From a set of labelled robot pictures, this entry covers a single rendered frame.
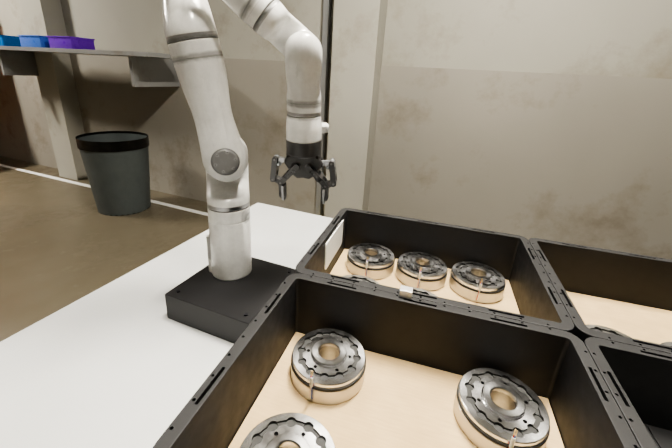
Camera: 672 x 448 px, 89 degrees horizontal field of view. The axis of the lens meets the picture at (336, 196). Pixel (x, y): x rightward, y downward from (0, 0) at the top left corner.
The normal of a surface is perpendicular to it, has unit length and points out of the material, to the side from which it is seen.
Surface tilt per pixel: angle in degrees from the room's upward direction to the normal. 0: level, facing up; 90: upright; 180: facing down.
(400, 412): 0
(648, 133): 90
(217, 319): 90
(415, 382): 0
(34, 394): 0
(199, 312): 90
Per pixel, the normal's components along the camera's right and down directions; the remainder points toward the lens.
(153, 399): 0.05, -0.94
